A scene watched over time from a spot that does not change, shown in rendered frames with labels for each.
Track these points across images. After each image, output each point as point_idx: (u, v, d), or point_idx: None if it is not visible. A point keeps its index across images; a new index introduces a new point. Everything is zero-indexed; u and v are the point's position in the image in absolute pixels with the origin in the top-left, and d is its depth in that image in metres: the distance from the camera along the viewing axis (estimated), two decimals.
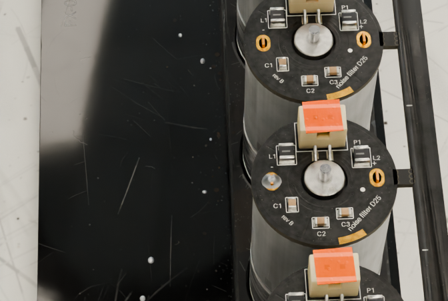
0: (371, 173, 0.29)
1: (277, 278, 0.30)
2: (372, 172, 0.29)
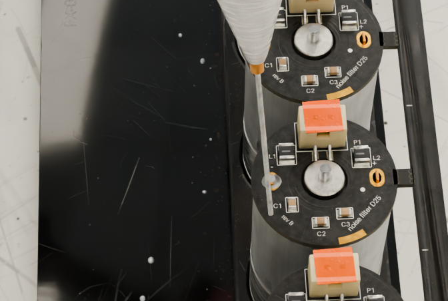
0: (371, 173, 0.29)
1: (277, 278, 0.30)
2: (372, 172, 0.29)
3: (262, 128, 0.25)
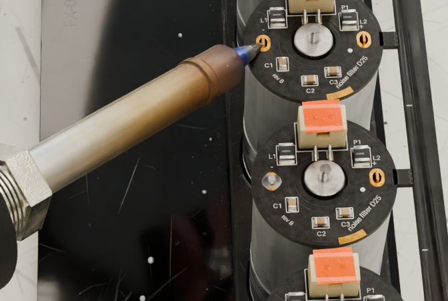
0: (371, 173, 0.29)
1: (277, 278, 0.30)
2: (372, 172, 0.29)
3: None
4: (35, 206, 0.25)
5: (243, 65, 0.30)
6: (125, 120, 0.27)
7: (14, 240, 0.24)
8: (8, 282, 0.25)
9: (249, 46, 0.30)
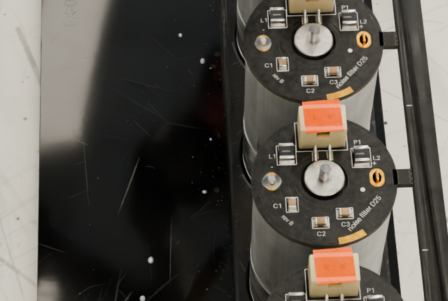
0: (371, 173, 0.29)
1: (277, 278, 0.30)
2: (372, 172, 0.29)
3: None
4: None
5: None
6: None
7: None
8: None
9: None
